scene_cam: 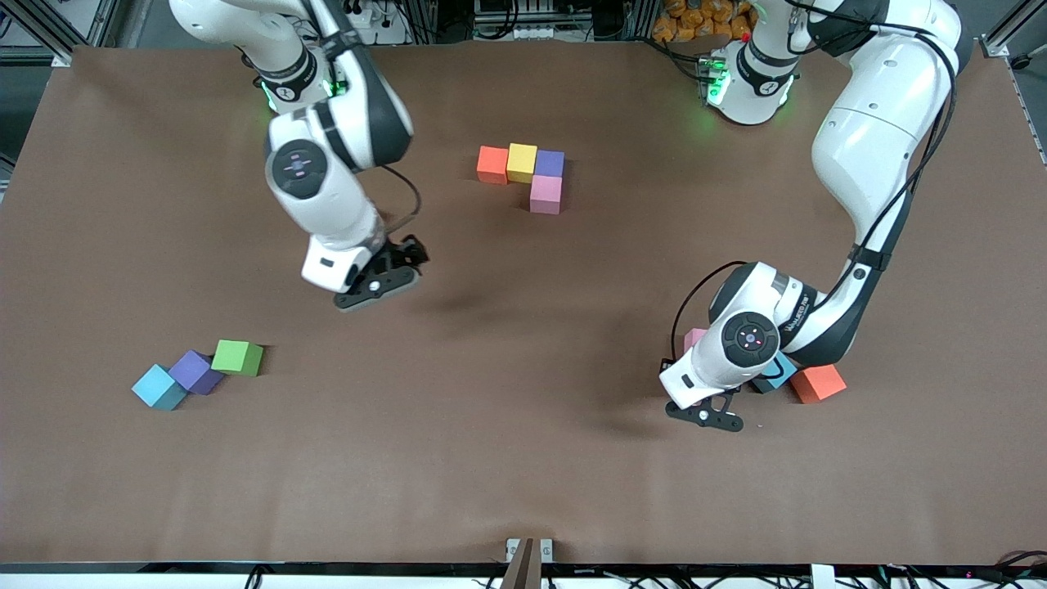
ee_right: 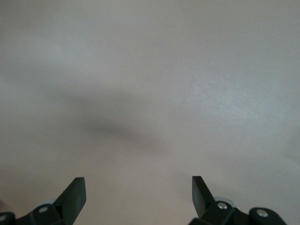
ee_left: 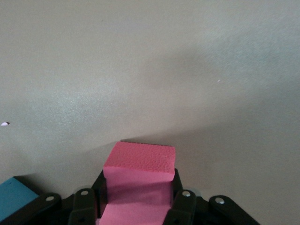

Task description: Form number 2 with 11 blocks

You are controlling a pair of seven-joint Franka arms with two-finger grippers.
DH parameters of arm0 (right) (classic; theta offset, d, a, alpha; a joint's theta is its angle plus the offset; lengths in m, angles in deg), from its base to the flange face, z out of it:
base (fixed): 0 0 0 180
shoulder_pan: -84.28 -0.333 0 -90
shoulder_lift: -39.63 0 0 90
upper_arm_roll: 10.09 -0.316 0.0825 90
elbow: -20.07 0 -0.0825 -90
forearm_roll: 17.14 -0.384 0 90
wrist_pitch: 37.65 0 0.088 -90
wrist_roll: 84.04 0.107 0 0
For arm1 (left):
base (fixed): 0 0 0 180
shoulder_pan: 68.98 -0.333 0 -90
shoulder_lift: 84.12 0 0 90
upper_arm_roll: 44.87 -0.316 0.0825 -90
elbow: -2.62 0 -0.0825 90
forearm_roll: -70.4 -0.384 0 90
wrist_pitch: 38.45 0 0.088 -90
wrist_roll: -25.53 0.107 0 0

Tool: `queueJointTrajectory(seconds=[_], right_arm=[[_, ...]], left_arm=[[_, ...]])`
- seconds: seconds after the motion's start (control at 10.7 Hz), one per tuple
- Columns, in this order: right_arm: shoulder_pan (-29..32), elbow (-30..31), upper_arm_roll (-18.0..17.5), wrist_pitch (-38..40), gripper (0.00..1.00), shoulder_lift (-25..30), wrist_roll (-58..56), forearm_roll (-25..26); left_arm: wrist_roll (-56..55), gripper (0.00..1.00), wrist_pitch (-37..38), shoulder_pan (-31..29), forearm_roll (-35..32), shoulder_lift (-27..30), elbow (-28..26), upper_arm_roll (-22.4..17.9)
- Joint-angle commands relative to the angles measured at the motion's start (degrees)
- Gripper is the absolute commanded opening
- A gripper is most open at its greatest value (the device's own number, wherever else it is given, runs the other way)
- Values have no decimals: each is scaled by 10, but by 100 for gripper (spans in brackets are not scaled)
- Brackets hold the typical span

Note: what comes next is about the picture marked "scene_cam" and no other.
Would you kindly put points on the orange snack bags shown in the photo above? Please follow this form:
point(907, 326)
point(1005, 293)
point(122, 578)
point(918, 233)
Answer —
point(699, 20)

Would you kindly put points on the blue foam cube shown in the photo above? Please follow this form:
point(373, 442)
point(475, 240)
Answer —
point(159, 387)
point(781, 380)

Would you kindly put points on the aluminium frame profile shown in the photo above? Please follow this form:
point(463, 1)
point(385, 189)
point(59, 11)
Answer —
point(41, 33)
point(1014, 24)

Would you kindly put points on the orange foam cube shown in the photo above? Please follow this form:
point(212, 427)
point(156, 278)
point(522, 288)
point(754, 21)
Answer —
point(820, 384)
point(492, 164)

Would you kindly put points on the yellow foam cube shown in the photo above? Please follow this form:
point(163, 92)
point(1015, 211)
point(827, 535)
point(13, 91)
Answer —
point(522, 162)

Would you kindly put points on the purple foam cube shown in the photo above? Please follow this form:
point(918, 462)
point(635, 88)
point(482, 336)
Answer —
point(549, 164)
point(195, 372)

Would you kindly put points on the silver metal bracket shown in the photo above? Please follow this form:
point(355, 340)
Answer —
point(511, 548)

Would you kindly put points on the table cover sheet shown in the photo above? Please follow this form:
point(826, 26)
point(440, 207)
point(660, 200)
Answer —
point(523, 458)

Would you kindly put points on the brown wooden post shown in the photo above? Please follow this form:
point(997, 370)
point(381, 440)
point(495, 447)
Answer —
point(523, 573)

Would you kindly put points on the pink foam cube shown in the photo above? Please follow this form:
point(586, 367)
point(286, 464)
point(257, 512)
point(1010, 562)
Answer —
point(694, 337)
point(545, 195)

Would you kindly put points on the small white box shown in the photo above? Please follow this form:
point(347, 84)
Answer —
point(822, 577)

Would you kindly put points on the white power strip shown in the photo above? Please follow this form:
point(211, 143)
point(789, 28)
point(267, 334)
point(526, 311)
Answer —
point(527, 33)
point(384, 34)

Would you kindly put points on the green foam cube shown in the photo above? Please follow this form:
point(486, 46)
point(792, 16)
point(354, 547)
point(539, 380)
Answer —
point(238, 357)

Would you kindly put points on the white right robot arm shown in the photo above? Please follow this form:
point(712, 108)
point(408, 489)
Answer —
point(327, 204)

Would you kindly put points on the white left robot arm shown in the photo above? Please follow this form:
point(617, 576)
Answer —
point(875, 147)

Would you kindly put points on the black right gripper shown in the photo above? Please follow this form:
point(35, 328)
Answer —
point(406, 252)

